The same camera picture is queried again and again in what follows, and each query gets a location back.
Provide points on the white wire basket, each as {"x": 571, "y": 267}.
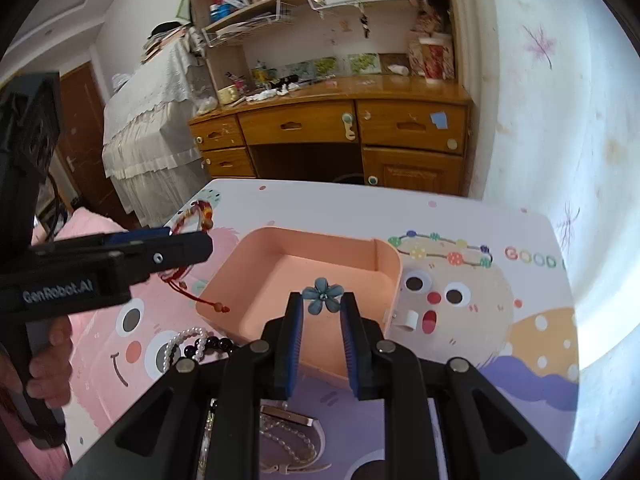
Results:
{"x": 236, "y": 32}

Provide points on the cartoon printed table cover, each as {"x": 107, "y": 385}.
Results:
{"x": 338, "y": 332}

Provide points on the pink strap smartwatch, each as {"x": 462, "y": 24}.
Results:
{"x": 300, "y": 437}

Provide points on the person's left hand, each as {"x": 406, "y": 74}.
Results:
{"x": 51, "y": 369}

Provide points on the white lace covered furniture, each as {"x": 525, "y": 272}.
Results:
{"x": 149, "y": 153}

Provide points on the wooden desk with drawers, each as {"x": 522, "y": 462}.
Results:
{"x": 378, "y": 130}

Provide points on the wooden shelf hutch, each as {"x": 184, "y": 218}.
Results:
{"x": 327, "y": 38}

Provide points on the brown wooden door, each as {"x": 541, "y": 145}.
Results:
{"x": 81, "y": 143}

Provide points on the pink cardboard tray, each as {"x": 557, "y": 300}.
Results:
{"x": 252, "y": 286}

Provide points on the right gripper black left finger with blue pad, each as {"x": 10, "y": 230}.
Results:
{"x": 202, "y": 415}

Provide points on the blue flower brooch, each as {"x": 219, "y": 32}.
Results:
{"x": 323, "y": 295}

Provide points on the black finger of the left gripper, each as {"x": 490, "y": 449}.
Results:
{"x": 145, "y": 252}

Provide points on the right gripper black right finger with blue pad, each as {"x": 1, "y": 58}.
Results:
{"x": 441, "y": 420}

